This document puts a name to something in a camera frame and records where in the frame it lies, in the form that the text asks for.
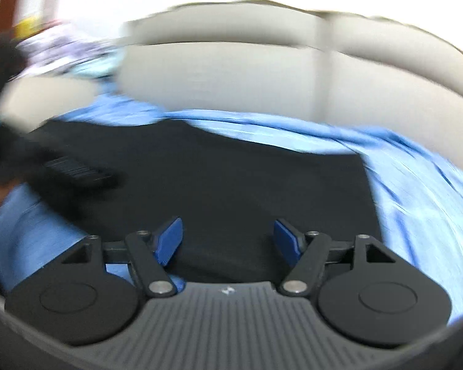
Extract beige leather sofa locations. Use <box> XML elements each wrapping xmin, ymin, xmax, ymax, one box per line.
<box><xmin>0</xmin><ymin>0</ymin><xmax>463</xmax><ymax>151</ymax></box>

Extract black pants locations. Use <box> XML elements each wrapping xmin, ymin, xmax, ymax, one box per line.
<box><xmin>23</xmin><ymin>117</ymin><xmax>383</xmax><ymax>283</ymax></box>

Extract yellow object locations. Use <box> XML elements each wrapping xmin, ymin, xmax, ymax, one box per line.
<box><xmin>16</xmin><ymin>16</ymin><xmax>44</xmax><ymax>37</ymax></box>

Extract dark cloth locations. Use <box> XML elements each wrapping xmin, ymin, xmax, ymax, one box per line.
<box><xmin>0</xmin><ymin>35</ymin><xmax>26</xmax><ymax>85</ymax></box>

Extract blue plaid blanket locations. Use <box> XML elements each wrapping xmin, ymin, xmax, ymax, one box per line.
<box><xmin>0</xmin><ymin>92</ymin><xmax>463</xmax><ymax>328</ymax></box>

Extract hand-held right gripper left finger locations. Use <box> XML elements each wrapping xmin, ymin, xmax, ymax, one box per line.
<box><xmin>62</xmin><ymin>217</ymin><xmax>185</xmax><ymax>298</ymax></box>

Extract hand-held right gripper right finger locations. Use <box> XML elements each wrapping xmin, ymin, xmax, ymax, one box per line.
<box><xmin>273</xmin><ymin>220</ymin><xmax>401</xmax><ymax>298</ymax></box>

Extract crumpled mint green cloth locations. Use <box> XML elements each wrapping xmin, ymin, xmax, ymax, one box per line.
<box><xmin>71</xmin><ymin>56</ymin><xmax>122</xmax><ymax>80</ymax></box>

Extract crumpled purple cloth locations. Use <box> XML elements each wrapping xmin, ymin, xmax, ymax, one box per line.
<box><xmin>19</xmin><ymin>21</ymin><xmax>120</xmax><ymax>71</ymax></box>

